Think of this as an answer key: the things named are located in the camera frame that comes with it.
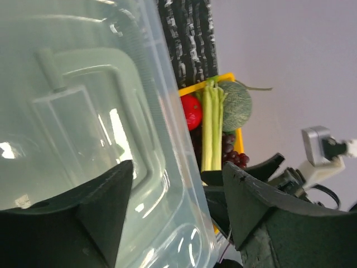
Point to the green netted melon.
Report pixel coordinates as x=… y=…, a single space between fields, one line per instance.
x=238 y=104

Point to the black marble pattern mat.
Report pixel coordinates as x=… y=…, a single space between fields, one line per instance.
x=189 y=32

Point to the red tomato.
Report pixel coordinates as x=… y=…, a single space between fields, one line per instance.
x=192 y=110

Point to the green celery stalk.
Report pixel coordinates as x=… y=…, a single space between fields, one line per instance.
x=212 y=99

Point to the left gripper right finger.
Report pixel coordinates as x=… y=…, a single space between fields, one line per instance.
x=271 y=228

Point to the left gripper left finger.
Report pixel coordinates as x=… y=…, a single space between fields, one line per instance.
x=81 y=227

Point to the dark purple grape bunch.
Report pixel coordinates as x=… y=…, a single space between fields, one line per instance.
x=229 y=154

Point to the clear grey plastic toolbox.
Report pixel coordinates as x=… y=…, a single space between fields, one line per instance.
x=86 y=85

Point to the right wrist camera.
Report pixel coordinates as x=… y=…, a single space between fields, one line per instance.
x=323 y=149

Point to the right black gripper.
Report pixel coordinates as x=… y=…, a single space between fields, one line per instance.
x=295 y=184

